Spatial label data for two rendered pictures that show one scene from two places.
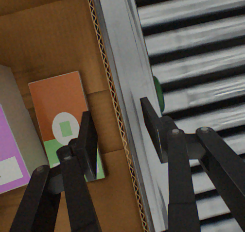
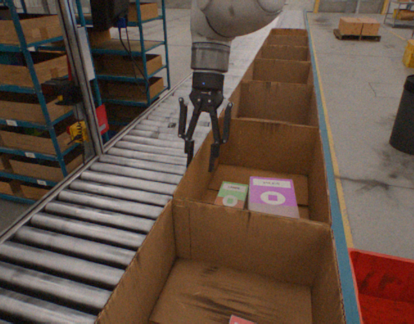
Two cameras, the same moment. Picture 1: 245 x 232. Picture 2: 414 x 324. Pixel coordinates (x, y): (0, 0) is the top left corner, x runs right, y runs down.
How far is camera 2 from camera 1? 0.62 m
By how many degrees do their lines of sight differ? 55
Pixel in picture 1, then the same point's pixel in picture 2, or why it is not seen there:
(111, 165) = (217, 185)
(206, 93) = (144, 221)
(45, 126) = (240, 205)
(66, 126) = (229, 201)
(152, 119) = (189, 148)
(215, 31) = (110, 248)
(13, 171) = (256, 180)
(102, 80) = not seen: hidden behind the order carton
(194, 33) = (123, 253)
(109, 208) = (229, 174)
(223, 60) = (120, 232)
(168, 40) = not seen: hidden behind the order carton
